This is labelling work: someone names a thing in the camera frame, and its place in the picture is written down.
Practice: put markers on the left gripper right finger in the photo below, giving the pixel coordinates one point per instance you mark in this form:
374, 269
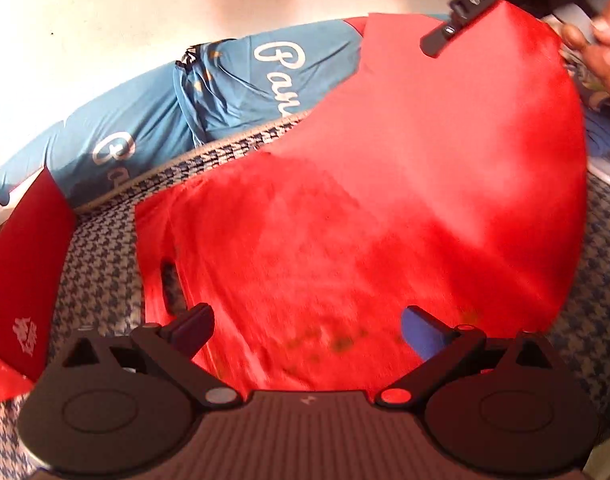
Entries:
444, 350

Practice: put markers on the red nonwoven shopping bag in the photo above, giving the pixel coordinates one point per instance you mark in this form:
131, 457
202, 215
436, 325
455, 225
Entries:
498, 90

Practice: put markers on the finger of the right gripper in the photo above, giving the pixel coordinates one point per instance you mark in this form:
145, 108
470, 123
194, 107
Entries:
438, 38

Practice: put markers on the person's right hand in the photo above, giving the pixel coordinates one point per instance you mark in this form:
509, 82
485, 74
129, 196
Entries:
596, 56

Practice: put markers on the red Kappa shoe box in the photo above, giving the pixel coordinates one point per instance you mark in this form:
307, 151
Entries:
33, 247

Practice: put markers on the blue printed pillow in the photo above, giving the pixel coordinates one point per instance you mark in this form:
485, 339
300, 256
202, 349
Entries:
214, 91

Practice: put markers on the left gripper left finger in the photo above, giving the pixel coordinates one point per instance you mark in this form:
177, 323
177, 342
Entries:
170, 350

